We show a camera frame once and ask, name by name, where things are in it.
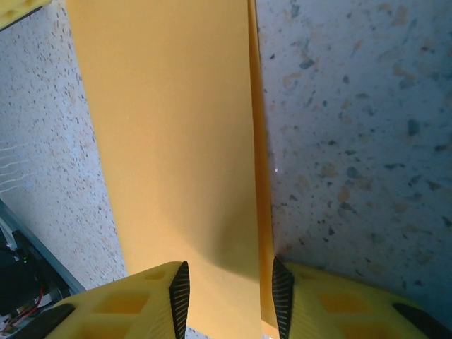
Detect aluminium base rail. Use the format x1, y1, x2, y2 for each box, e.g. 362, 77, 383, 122
0, 196, 88, 308

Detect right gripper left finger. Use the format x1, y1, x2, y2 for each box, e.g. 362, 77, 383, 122
44, 260, 191, 339

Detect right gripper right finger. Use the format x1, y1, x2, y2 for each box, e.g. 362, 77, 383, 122
270, 256, 452, 339

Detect left base red wires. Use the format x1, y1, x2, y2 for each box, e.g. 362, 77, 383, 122
8, 285, 46, 330

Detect orange square paper sheet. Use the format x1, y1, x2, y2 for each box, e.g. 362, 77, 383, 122
65, 0, 280, 339

